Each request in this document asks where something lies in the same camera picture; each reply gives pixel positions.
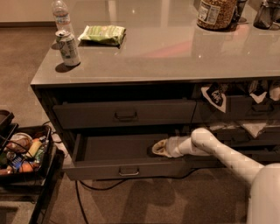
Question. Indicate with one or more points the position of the black tray stand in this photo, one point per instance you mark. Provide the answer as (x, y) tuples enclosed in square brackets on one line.
[(30, 202)]

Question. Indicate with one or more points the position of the large jar of nuts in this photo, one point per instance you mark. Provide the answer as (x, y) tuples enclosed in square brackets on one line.
[(215, 14)]

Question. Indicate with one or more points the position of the white green soda can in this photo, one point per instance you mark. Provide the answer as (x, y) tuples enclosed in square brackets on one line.
[(68, 48)]

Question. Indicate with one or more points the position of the black bin of groceries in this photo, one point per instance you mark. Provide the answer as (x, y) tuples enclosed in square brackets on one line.
[(25, 153)]

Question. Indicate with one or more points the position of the clear plastic water bottle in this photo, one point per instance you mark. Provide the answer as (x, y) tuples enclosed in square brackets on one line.
[(61, 15)]

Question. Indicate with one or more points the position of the dark glass container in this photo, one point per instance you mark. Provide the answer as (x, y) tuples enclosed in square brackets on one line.
[(267, 14)]

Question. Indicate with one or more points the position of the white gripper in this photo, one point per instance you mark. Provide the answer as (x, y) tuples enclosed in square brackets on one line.
[(174, 146)]

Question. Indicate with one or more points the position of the white bag in drawer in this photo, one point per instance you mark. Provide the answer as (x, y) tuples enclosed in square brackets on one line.
[(254, 128)]

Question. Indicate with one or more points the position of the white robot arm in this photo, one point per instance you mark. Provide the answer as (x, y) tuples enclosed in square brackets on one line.
[(264, 180)]

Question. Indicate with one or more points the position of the green chip bag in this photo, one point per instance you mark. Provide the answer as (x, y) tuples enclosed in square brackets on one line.
[(104, 34)]

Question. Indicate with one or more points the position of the dark cup behind jar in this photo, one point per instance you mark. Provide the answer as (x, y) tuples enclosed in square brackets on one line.
[(238, 10)]

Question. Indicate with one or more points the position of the grey drawer cabinet counter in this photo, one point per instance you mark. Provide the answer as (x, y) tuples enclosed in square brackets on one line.
[(164, 56)]

